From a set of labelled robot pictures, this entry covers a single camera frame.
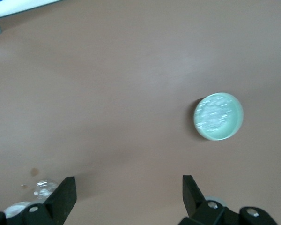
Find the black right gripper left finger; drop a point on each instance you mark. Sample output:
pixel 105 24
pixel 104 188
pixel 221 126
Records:
pixel 61 201

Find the clear ice cube pile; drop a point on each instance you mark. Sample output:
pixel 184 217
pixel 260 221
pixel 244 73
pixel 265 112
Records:
pixel 213 114

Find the pale green bowl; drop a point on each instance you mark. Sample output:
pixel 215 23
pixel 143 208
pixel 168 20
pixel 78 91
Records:
pixel 234 131

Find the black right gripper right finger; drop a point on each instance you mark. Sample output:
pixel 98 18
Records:
pixel 194 201

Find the clear wine glass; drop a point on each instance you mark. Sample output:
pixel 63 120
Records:
pixel 45 187

